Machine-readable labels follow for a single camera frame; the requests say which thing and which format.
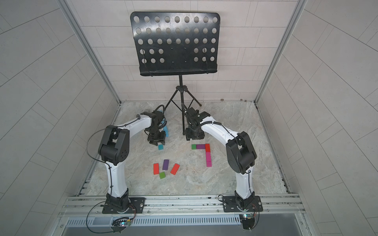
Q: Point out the blue microphone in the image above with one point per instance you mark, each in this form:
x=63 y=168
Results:
x=165 y=129

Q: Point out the magenta rectangular block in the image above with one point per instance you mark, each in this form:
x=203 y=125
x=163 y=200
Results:
x=208 y=163

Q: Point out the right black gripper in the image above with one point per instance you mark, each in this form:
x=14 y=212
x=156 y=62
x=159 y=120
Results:
x=194 y=134

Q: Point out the aluminium front rail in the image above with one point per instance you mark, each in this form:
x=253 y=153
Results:
x=181 y=205

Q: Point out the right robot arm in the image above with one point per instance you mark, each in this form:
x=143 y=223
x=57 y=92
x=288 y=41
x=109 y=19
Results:
x=240 y=152

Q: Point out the purple rectangular block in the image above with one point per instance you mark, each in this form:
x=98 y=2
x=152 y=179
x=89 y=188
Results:
x=200 y=146

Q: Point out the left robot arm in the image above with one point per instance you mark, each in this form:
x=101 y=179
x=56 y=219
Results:
x=114 y=149

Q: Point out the dark purple block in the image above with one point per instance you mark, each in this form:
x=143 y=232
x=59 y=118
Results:
x=165 y=164

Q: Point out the right circuit board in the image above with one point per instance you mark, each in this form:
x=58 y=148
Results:
x=248 y=221

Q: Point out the black perforated music stand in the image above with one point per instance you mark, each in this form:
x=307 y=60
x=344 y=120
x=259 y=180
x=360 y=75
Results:
x=176 y=44

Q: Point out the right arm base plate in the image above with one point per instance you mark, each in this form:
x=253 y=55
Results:
x=231 y=204

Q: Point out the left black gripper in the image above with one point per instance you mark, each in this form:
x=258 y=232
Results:
x=156 y=138

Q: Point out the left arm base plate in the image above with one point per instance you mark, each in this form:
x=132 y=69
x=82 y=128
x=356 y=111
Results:
x=135 y=204

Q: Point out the circuit board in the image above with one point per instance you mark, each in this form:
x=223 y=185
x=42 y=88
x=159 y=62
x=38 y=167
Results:
x=118 y=225
x=248 y=221

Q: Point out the left circuit board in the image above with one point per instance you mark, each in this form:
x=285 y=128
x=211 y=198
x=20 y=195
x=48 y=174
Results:
x=118 y=225

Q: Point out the green block lower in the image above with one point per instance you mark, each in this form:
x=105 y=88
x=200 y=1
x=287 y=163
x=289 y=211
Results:
x=162 y=175

